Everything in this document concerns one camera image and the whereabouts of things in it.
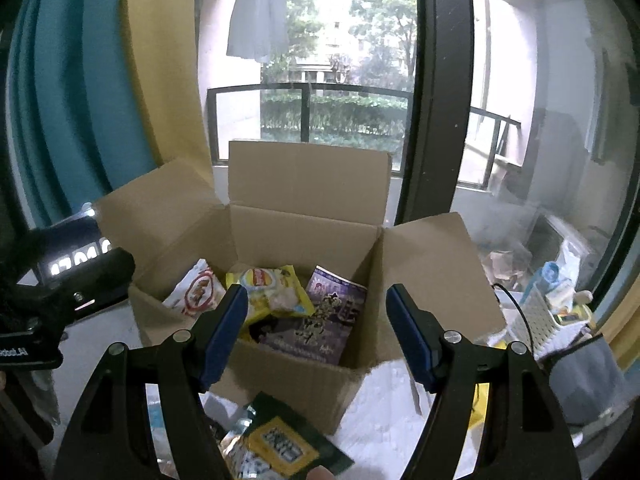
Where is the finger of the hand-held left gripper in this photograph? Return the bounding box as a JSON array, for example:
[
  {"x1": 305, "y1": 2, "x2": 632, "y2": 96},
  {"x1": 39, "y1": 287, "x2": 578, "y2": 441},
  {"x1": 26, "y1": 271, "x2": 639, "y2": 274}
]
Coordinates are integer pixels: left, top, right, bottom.
[{"x1": 50, "y1": 248, "x2": 137, "y2": 320}]

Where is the brown cardboard box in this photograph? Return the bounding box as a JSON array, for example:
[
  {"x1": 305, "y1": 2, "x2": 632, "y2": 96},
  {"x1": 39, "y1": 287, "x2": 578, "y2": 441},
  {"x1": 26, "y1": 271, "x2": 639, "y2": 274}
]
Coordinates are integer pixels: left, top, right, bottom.
[{"x1": 92, "y1": 140, "x2": 507, "y2": 438}]

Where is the teal curtain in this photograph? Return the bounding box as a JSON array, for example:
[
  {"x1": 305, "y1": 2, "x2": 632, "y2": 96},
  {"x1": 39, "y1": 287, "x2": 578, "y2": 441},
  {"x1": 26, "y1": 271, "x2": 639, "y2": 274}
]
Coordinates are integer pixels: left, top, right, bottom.
[{"x1": 7, "y1": 0, "x2": 158, "y2": 228}]

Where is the black balcony railing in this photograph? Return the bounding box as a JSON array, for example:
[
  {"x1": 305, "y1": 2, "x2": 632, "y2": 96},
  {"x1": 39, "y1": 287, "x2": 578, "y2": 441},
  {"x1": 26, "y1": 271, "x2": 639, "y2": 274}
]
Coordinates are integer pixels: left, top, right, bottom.
[{"x1": 206, "y1": 82, "x2": 523, "y2": 188}]

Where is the grey cloth bag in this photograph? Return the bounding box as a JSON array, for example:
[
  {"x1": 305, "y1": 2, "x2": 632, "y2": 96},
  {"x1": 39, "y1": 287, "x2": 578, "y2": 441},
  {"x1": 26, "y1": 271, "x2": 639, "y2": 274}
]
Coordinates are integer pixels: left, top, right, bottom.
[{"x1": 542, "y1": 335, "x2": 628, "y2": 426}]

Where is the yellow curtain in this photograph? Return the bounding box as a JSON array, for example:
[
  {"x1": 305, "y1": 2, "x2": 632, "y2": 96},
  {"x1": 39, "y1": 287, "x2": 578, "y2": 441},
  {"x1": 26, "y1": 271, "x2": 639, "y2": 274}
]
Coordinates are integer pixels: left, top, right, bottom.
[{"x1": 117, "y1": 0, "x2": 216, "y2": 201}]

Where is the white hanging garment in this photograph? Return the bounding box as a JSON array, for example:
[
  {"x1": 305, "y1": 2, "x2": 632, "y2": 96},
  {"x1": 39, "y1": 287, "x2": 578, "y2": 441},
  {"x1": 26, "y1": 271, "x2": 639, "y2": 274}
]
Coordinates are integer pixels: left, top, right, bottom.
[{"x1": 226, "y1": 0, "x2": 291, "y2": 61}]

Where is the green yellow snack packet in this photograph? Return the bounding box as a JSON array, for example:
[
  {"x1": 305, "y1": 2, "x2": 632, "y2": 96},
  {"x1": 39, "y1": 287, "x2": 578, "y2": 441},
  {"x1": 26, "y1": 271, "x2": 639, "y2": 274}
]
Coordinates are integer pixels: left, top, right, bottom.
[{"x1": 217, "y1": 392, "x2": 356, "y2": 480}]

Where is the yellow chip packet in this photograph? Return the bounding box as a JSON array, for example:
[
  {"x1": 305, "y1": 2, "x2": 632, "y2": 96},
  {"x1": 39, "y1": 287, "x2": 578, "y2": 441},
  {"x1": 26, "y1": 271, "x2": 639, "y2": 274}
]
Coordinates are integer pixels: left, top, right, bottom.
[{"x1": 225, "y1": 265, "x2": 316, "y2": 341}]

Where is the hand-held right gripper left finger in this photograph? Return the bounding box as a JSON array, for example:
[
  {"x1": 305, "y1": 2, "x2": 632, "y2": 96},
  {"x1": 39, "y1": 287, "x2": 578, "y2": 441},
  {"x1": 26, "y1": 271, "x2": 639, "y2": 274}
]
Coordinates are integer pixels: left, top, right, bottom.
[{"x1": 52, "y1": 285, "x2": 249, "y2": 480}]

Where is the tablet with clock display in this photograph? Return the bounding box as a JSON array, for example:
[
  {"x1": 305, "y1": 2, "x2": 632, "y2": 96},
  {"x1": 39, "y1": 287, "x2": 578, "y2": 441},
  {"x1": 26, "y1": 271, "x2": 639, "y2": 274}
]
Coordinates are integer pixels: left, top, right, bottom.
[{"x1": 32, "y1": 202, "x2": 113, "y2": 288}]

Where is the white plastic basket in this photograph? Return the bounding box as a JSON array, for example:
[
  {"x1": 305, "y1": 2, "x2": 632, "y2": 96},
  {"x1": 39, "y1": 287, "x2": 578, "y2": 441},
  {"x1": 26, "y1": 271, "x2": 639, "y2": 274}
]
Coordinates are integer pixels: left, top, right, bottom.
[{"x1": 517, "y1": 285, "x2": 593, "y2": 356}]

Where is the white red snack packet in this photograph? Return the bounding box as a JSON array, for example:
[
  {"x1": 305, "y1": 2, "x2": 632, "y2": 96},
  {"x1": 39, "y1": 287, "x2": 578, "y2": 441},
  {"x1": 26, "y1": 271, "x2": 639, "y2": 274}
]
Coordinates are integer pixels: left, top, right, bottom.
[{"x1": 162, "y1": 258, "x2": 227, "y2": 318}]

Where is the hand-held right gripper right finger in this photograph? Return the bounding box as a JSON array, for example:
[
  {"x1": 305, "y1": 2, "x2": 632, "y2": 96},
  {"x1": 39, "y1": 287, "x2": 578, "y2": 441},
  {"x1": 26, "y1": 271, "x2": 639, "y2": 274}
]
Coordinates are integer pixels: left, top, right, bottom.
[{"x1": 385, "y1": 283, "x2": 583, "y2": 480}]

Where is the purple snack packet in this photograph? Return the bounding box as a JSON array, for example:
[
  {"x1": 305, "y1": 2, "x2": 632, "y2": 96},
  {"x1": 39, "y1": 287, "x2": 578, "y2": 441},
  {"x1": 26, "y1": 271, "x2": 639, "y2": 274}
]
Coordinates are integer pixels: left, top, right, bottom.
[{"x1": 247, "y1": 266, "x2": 368, "y2": 366}]

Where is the blue white tissue pack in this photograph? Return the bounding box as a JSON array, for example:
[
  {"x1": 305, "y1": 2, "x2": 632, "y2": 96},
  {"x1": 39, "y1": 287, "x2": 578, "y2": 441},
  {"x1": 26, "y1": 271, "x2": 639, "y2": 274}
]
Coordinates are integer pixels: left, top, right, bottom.
[{"x1": 537, "y1": 262, "x2": 576, "y2": 311}]

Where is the black window frame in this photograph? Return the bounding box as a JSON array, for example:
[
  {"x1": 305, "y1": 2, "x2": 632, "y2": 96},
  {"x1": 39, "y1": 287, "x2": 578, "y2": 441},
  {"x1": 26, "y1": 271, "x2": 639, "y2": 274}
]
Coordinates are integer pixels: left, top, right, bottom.
[{"x1": 392, "y1": 0, "x2": 476, "y2": 226}]

